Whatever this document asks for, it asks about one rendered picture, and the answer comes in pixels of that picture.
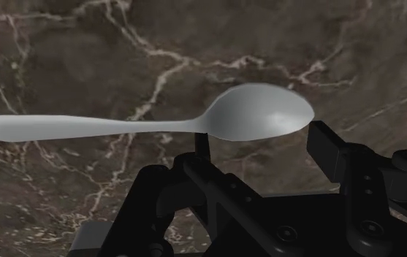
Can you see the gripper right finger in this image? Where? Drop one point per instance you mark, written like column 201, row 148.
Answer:
column 363, row 170

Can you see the silver metal spoon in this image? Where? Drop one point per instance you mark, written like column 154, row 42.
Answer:
column 253, row 114

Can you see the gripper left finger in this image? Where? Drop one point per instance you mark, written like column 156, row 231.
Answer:
column 196, row 178

